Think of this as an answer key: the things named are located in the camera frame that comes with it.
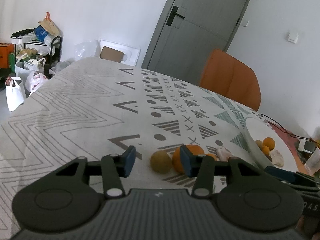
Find large orange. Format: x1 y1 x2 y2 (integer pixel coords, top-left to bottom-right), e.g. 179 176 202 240
172 144 205 175
262 137 276 151

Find peeled pomelo piece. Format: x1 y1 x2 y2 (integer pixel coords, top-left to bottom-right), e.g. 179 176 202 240
271 150 285 167

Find black cable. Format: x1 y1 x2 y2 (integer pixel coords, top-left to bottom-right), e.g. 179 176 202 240
260 114 320 145

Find patterned white tablecloth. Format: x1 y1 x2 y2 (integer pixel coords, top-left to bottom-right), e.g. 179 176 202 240
0 57 273 233

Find orange box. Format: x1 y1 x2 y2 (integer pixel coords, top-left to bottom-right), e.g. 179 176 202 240
0 43 15 68

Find white bowl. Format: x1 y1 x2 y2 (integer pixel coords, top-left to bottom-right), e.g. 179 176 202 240
244 117 304 174

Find green box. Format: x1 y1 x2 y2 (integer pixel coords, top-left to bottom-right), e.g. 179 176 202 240
9 52 17 72

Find plain white plastic bag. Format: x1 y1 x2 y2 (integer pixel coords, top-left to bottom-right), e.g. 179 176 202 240
5 77 26 112

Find white power strip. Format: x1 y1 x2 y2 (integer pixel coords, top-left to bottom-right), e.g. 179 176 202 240
297 139 317 153

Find black storage rack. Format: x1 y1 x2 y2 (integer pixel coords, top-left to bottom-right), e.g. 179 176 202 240
11 30 62 67

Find white bag with groceries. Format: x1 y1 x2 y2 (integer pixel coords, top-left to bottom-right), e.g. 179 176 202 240
15 57 46 78

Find brown cardboard box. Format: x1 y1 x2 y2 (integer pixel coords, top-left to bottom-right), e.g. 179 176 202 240
100 45 125 62

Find orange chair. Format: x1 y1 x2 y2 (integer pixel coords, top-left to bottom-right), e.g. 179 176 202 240
200 49 261 112

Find translucent bag with blue print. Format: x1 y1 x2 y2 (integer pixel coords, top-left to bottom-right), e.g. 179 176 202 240
49 60 73 78

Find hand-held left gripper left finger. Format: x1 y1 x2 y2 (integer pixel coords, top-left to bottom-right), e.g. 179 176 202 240
54 145 137 198

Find black flat item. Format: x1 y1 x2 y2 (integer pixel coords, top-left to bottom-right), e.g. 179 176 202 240
10 29 34 38

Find blue packet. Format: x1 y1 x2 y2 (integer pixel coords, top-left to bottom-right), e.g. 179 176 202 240
34 26 50 42

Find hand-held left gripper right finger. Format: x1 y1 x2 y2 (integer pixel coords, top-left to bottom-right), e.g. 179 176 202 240
179 144 263 198

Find tan paper bag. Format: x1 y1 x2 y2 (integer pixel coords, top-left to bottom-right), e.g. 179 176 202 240
38 12 60 37

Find clear plastic bag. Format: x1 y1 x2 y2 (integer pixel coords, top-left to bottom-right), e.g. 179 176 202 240
74 40 99 60

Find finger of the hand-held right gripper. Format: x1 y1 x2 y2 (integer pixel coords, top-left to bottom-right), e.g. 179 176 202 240
264 165 320 188

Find black door handle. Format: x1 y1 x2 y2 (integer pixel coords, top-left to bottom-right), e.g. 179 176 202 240
166 5 185 27

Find white foam board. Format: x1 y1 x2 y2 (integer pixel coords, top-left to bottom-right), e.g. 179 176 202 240
99 39 140 67

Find clear plastic cup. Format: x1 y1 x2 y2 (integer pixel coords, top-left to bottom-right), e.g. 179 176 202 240
304 147 320 177

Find grey door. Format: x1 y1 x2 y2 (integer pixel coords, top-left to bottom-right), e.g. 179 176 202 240
142 0 257 87

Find white bag with red print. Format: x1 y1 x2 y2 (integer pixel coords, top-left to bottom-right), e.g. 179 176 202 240
26 71 49 93

